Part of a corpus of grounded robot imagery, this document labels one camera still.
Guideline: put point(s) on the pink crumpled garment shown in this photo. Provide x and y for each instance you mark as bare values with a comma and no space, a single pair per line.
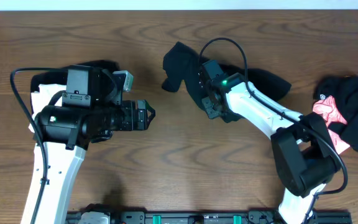
327,109

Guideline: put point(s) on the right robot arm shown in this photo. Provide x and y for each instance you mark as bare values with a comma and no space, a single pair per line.
303,151

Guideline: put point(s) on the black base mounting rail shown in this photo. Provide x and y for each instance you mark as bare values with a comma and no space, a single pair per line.
98,213

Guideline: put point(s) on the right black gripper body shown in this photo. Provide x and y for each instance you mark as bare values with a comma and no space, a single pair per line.
207,104

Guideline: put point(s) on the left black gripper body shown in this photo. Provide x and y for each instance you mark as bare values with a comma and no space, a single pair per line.
140,115

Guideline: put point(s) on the black t-shirt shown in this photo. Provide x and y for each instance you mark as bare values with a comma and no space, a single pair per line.
181,65

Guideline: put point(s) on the black crumpled garment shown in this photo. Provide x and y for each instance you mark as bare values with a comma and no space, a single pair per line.
345,92

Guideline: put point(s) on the black fabric storage container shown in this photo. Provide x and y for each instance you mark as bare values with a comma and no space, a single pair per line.
60,78

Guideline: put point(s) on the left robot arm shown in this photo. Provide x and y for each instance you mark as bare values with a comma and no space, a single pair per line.
89,110

